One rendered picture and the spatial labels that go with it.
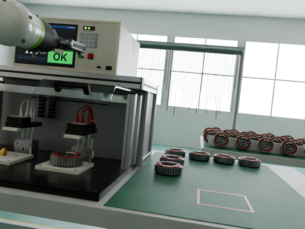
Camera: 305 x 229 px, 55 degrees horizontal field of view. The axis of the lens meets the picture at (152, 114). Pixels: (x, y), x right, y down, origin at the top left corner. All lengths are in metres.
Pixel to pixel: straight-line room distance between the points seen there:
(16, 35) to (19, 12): 0.05
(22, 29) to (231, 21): 7.09
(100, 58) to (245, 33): 6.63
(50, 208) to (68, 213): 0.05
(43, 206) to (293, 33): 7.41
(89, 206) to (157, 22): 7.11
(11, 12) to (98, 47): 0.49
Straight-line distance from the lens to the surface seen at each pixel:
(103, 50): 1.18
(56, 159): 1.04
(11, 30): 0.77
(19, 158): 1.16
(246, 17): 7.75
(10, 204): 0.90
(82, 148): 1.19
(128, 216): 0.78
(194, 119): 7.38
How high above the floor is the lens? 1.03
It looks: 2 degrees down
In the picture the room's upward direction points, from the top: 6 degrees clockwise
